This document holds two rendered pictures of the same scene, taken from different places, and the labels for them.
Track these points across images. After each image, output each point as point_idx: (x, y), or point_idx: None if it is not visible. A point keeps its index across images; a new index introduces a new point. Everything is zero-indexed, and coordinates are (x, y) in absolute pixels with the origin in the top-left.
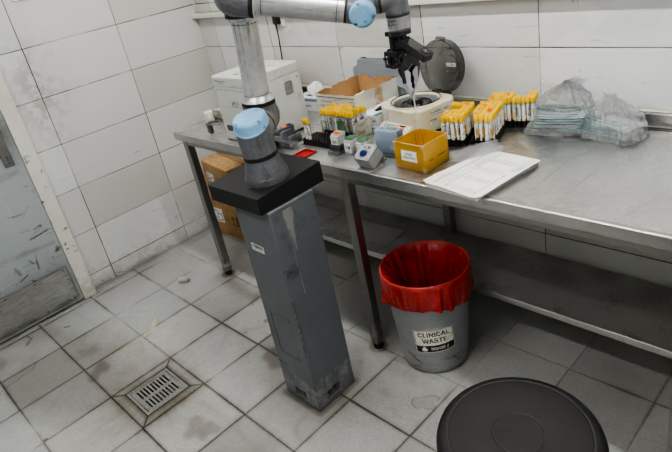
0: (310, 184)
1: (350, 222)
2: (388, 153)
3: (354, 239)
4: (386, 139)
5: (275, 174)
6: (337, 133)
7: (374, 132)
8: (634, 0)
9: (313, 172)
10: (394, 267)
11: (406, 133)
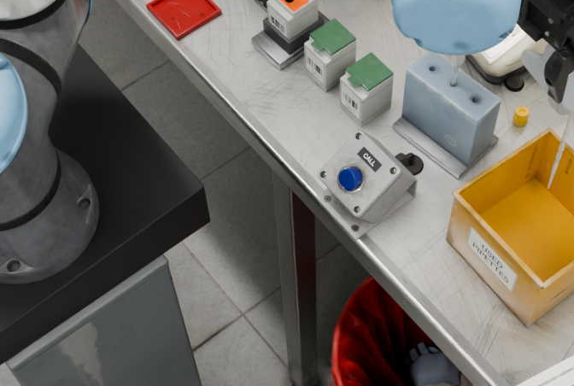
0: (163, 247)
1: (282, 229)
2: (435, 141)
3: (285, 256)
4: (440, 114)
5: (43, 258)
6: (292, 3)
7: (407, 76)
8: None
9: (178, 219)
10: (377, 308)
11: (512, 61)
